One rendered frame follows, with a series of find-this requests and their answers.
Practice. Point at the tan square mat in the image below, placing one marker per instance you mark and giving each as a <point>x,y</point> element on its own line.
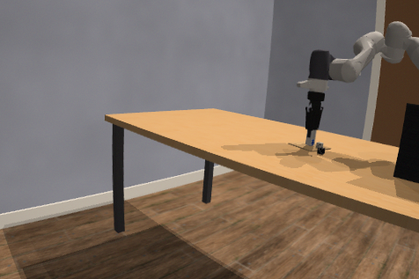
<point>302,145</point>

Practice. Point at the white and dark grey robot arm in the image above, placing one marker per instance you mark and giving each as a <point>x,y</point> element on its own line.
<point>392,47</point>

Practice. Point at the black die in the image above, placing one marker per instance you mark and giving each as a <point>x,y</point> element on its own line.
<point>321,150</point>

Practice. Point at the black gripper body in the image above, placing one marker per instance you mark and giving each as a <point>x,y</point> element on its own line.
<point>315,98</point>

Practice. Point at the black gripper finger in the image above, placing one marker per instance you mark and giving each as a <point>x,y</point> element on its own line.
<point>309,122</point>
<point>317,122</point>

